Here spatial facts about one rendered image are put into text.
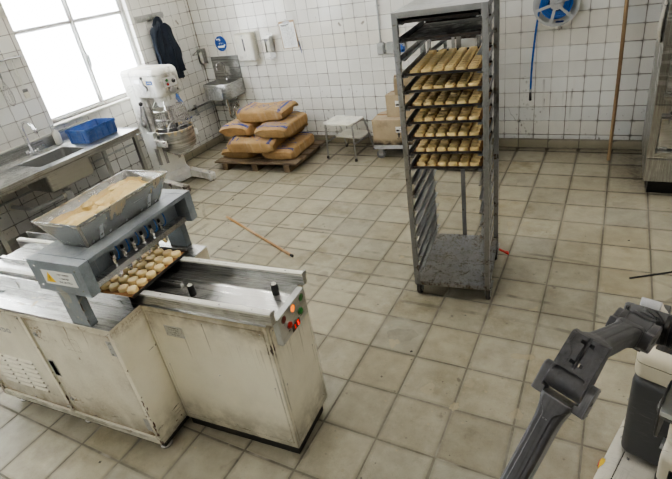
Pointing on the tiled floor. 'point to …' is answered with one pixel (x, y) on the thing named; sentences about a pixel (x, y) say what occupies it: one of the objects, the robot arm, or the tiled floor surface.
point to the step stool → (348, 130)
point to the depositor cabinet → (89, 360)
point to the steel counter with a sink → (54, 167)
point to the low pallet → (271, 159)
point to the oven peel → (619, 62)
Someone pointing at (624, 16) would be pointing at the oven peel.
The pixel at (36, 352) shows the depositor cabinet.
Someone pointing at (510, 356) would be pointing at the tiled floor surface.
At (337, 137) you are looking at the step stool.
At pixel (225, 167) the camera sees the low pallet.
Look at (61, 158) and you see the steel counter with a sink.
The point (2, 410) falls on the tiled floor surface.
